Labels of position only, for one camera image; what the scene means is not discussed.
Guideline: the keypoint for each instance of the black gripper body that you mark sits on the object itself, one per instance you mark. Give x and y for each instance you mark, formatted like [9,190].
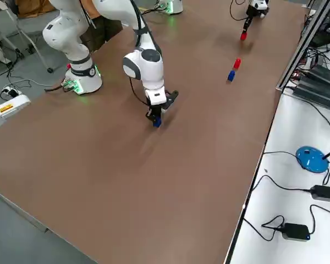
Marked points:
[253,12]
[171,99]

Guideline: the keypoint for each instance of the small blue block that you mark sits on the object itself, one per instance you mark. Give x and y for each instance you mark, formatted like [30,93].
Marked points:
[157,123]
[231,75]

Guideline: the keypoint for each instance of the small red block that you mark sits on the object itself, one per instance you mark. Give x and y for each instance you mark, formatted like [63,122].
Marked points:
[243,36]
[237,63]

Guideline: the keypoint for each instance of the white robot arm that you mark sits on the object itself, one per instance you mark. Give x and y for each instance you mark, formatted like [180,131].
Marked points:
[71,38]

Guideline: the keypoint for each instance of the black ribbed power supply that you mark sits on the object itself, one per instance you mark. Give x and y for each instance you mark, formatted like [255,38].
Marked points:
[328,74]
[316,92]

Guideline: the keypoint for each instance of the person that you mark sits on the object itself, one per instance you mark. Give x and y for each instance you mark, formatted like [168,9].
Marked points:
[104,30]

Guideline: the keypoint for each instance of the white floor power strip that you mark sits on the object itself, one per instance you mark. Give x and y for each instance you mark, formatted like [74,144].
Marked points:
[9,92]

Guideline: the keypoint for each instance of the blue desk lamp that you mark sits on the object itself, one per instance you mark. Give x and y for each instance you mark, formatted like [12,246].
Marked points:
[310,159]

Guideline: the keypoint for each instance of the white metal rolling stand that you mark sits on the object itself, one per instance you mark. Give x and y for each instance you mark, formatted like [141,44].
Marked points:
[22,33]

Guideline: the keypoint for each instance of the black power adapter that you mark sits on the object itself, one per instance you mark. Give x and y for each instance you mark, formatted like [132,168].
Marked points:
[295,231]
[323,193]

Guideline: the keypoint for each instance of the aluminium frame post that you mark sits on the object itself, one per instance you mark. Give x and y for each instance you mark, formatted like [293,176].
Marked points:
[302,46]

